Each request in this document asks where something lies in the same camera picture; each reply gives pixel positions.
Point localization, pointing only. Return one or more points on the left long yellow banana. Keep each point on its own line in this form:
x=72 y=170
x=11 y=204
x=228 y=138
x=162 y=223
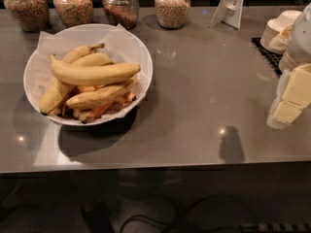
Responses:
x=56 y=92

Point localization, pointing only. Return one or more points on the white standing card holder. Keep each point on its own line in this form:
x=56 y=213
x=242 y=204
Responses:
x=228 y=12

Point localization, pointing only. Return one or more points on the white bowl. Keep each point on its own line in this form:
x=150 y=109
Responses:
x=141 y=85

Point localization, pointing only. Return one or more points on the black power strip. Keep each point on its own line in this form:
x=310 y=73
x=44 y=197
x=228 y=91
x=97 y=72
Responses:
x=276 y=228

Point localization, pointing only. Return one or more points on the black rubber mat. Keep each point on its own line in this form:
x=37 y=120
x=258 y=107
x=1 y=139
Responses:
x=272 y=58

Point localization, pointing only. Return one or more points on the front stack paper bowls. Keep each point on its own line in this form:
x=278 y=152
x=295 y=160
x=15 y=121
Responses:
x=287 y=62

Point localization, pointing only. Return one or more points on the far left grain jar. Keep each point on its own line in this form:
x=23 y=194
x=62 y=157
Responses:
x=30 y=15

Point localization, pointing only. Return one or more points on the bottom small yellow banana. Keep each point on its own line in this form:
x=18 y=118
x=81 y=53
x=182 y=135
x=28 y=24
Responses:
x=91 y=115

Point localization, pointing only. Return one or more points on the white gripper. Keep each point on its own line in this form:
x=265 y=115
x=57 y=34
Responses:
x=301 y=43

